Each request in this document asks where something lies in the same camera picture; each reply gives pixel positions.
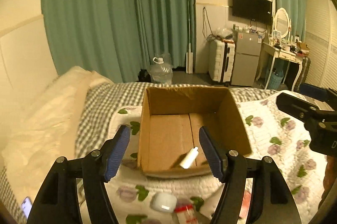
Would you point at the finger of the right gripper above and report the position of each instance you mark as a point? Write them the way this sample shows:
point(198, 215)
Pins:
point(295, 107)
point(314, 92)

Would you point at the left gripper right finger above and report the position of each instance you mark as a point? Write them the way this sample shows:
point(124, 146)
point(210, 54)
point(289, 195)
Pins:
point(230, 168)

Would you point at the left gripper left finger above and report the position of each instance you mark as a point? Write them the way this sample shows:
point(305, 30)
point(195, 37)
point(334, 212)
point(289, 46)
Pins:
point(98, 168)

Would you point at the white small tube bottle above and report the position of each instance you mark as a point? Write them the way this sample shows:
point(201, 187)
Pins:
point(190, 158)

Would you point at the red-capped clear jar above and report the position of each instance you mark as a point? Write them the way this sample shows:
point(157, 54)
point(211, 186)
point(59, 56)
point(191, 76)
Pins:
point(186, 214)

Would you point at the white earbuds case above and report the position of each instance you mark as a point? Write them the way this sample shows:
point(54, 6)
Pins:
point(164, 202)

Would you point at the red pink small book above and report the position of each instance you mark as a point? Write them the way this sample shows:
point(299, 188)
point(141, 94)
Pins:
point(245, 205)

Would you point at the dark suitcase beside table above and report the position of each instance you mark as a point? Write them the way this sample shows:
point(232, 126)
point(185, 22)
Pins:
point(302, 77)

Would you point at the floral white quilt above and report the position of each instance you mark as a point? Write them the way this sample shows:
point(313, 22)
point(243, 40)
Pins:
point(271, 133)

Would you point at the blue laundry basket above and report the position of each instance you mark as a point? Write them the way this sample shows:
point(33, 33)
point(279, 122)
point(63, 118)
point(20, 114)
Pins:
point(275, 79)

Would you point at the cream fluffy blanket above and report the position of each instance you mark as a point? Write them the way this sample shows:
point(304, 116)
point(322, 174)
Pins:
point(46, 130)

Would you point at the white dressing table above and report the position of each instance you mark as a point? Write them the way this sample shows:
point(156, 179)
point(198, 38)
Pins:
point(278, 54)

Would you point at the grey checked bed sheet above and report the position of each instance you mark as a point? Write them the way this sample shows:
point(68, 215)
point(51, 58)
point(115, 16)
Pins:
point(101, 104)

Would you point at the brown cardboard box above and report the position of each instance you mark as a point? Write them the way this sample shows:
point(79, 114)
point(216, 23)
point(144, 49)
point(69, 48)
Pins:
point(170, 123)

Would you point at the lit smartphone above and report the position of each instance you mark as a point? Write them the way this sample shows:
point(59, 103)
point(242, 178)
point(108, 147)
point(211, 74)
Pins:
point(26, 206)

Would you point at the white oval vanity mirror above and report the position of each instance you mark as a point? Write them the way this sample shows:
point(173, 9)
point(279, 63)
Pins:
point(281, 24)

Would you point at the silver mini fridge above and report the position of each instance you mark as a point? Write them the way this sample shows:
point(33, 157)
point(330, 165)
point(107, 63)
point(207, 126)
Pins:
point(247, 53)

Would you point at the white hard-shell suitcase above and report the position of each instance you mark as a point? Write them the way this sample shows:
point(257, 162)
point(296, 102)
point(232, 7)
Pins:
point(221, 60)

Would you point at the black bag on floor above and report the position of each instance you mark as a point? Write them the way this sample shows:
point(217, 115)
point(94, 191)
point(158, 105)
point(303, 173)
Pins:
point(144, 76)

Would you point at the large clear water jug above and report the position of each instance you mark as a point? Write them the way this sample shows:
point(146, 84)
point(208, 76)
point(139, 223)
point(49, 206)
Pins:
point(161, 72)

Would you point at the black wall television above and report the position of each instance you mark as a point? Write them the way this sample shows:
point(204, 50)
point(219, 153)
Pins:
point(254, 10)

